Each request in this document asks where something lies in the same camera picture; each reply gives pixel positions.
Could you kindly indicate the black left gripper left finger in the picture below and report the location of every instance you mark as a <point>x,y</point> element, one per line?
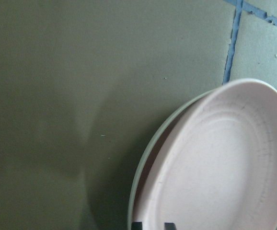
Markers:
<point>137,226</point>

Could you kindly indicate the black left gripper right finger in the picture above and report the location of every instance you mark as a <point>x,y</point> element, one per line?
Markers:
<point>169,226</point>

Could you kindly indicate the pink plate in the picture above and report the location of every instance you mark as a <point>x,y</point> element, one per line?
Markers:
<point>217,169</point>

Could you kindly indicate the pale green plate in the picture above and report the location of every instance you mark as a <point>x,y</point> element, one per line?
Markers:
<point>151,151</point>

